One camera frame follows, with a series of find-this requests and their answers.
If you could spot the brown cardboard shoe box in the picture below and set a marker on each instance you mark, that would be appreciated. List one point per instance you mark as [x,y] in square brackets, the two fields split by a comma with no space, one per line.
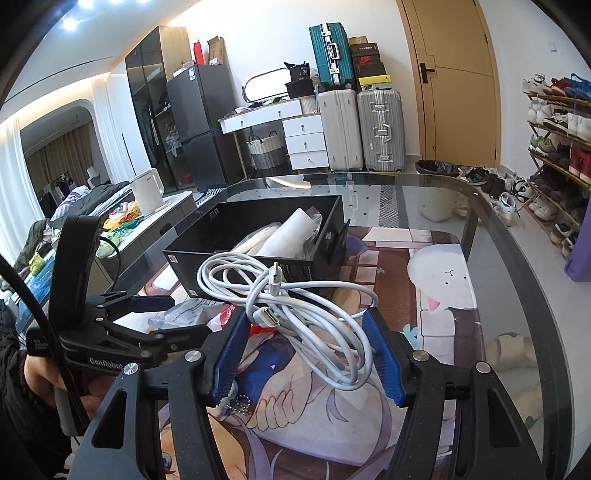
[362,41]

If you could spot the person's left hand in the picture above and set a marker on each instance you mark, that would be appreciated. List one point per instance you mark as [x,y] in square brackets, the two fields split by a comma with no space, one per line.
[40,371]

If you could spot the grey side cabinet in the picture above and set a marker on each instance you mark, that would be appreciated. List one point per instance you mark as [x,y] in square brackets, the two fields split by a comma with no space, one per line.
[152,221]

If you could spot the brown curtain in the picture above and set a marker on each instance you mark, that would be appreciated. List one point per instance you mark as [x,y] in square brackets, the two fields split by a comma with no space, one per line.
[60,152]

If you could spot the white foam wrap roll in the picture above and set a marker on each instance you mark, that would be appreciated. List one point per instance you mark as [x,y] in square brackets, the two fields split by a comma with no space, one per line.
[288,230]

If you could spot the group of assorted shoes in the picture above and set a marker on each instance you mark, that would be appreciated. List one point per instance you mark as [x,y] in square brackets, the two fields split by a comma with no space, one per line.
[501,189]

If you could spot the bed with clothes pile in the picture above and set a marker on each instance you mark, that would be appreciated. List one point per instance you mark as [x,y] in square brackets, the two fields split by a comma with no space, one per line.
[78,203]

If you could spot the colourful snack packets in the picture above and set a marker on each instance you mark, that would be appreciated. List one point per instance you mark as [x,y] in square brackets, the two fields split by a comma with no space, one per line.
[121,217]

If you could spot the white vanity desk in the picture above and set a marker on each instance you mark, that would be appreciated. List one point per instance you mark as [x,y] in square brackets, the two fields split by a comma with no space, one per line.
[302,138]

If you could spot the person's left forearm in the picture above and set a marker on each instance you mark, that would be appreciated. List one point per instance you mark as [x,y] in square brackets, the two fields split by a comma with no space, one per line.
[23,424]

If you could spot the woven laundry basket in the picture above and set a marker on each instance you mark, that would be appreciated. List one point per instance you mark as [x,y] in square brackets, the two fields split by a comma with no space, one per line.
[265,152]

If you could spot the black red shoe box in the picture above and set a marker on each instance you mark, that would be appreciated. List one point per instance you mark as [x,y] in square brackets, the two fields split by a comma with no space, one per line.
[366,60]

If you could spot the black tote bag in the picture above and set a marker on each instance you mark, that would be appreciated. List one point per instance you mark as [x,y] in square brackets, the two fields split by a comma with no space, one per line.
[300,81]

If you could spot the dark glass wardrobe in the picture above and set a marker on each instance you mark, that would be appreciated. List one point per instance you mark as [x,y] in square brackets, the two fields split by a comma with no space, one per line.
[147,92]

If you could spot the white trash bin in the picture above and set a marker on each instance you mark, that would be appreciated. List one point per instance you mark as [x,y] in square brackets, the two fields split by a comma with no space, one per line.
[438,198]

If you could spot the clear plastic bag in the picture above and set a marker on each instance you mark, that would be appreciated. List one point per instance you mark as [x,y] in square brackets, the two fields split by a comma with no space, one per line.
[184,314]

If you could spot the wooden door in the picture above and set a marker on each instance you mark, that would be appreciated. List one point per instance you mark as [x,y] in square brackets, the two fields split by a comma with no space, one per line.
[457,106]

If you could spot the wooden shoe rack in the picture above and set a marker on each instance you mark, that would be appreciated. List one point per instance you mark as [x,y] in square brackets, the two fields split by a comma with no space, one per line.
[561,161]

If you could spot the shoe rack with shoes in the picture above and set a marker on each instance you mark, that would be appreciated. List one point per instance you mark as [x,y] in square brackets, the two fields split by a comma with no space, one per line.
[554,120]

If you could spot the oval mirror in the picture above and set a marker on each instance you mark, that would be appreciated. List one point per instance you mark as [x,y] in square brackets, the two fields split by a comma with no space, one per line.
[265,85]

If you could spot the silver suitcase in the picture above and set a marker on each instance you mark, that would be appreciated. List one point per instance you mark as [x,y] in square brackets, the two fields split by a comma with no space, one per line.
[381,131]

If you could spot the white electric kettle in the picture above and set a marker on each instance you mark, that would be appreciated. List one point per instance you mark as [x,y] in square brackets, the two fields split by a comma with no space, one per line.
[147,194]

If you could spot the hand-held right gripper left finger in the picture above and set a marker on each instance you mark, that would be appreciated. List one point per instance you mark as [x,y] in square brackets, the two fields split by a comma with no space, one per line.
[226,360]

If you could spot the grey refrigerator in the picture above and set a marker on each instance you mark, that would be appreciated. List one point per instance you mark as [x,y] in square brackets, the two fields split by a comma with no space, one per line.
[203,129]

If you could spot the flat cardboard box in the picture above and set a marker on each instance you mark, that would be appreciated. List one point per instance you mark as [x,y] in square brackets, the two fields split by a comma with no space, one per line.
[216,50]

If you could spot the red paper bag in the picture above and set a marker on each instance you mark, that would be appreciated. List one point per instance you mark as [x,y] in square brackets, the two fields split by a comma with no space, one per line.
[199,53]

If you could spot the printed desk mat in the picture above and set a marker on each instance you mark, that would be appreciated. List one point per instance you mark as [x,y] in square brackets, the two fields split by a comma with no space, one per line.
[443,286]

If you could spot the clear bag with red print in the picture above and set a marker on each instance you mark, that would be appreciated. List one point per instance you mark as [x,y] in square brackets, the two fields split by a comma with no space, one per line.
[224,318]

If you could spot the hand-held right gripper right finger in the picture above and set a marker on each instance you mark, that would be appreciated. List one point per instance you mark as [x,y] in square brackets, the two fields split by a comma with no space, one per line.
[385,364]

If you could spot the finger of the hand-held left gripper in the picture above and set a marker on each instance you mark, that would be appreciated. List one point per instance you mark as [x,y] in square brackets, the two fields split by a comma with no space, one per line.
[180,336]
[147,303]

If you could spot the black white striped rug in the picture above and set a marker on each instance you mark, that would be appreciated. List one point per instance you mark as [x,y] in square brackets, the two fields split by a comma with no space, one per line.
[210,194]

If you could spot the purple bag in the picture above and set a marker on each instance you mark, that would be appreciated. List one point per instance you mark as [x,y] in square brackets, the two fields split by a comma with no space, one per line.
[579,263]

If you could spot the teal suitcase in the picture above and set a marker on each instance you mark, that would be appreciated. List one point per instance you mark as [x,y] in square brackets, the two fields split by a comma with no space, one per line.
[330,55]

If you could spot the white suitcase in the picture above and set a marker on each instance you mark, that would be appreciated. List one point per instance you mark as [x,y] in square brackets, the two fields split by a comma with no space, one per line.
[340,131]

